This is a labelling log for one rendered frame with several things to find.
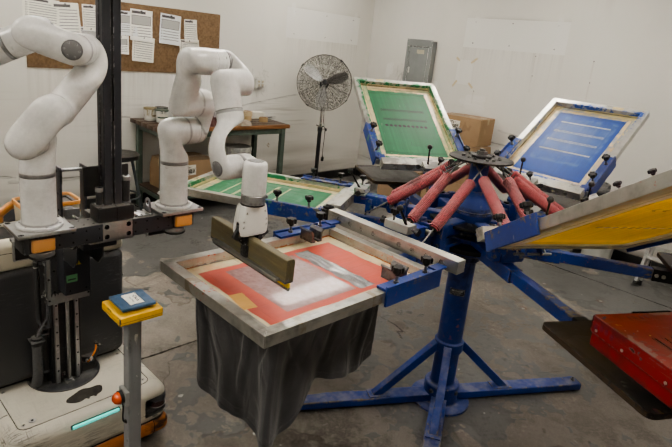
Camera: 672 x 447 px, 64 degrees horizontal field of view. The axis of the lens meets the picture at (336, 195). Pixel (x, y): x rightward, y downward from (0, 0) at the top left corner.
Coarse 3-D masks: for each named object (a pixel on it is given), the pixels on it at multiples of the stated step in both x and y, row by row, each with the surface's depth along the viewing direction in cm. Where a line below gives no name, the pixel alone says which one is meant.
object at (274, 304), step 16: (320, 272) 193; (352, 272) 196; (368, 272) 197; (272, 288) 177; (304, 288) 179; (320, 288) 180; (336, 288) 182; (352, 288) 183; (368, 288) 184; (256, 304) 165; (272, 304) 166; (288, 304) 167; (304, 304) 168; (320, 304) 169; (272, 320) 157
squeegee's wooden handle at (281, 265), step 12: (216, 216) 180; (216, 228) 179; (228, 228) 173; (228, 240) 174; (252, 240) 165; (252, 252) 165; (264, 252) 160; (276, 252) 158; (264, 264) 161; (276, 264) 157; (288, 264) 154; (288, 276) 155
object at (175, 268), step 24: (264, 240) 208; (288, 240) 214; (360, 240) 219; (168, 264) 178; (192, 264) 185; (408, 264) 200; (192, 288) 167; (216, 312) 158; (240, 312) 152; (312, 312) 156; (336, 312) 159; (264, 336) 141; (288, 336) 148
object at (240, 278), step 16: (336, 256) 209; (352, 256) 211; (208, 272) 184; (224, 272) 185; (240, 272) 186; (256, 272) 187; (304, 272) 192; (224, 288) 173; (240, 288) 174; (256, 288) 176
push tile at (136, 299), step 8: (112, 296) 158; (120, 296) 158; (128, 296) 159; (136, 296) 159; (144, 296) 160; (120, 304) 154; (128, 304) 154; (136, 304) 155; (144, 304) 155; (152, 304) 157
